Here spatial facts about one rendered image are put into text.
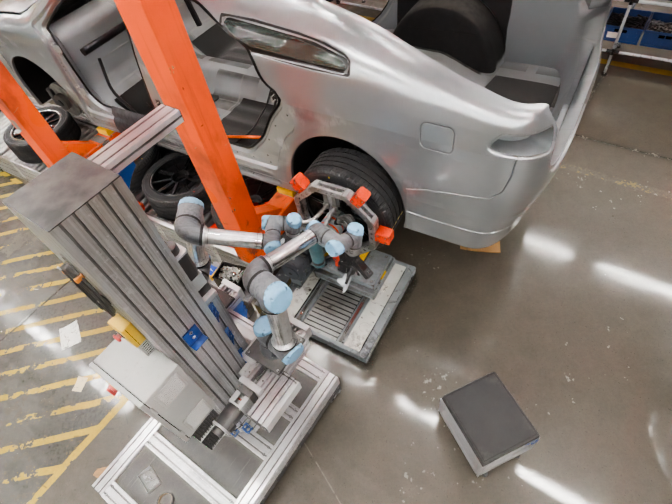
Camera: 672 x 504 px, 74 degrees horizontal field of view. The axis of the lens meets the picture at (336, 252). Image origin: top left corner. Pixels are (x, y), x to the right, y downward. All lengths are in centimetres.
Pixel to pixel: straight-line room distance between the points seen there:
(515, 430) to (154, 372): 180
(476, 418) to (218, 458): 146
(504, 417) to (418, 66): 183
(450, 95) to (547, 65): 186
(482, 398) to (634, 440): 94
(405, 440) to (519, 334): 105
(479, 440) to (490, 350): 78
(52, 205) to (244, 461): 184
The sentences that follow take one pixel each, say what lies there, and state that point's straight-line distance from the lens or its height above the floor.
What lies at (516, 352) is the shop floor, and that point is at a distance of 322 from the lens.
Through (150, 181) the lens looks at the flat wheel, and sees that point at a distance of 402.
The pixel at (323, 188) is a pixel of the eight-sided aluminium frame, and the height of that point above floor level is 112.
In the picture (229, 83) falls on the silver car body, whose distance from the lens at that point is 411.
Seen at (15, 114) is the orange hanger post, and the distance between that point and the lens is 400.
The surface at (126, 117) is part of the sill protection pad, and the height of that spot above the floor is 96.
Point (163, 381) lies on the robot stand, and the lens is 194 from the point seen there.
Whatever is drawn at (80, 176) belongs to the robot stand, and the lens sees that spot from 153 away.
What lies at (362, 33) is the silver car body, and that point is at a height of 183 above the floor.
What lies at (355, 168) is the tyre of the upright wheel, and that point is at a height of 116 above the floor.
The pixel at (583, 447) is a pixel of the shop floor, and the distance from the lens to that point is 310.
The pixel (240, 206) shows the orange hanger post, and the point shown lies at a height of 104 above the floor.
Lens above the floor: 282
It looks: 51 degrees down
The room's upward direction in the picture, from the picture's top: 11 degrees counter-clockwise
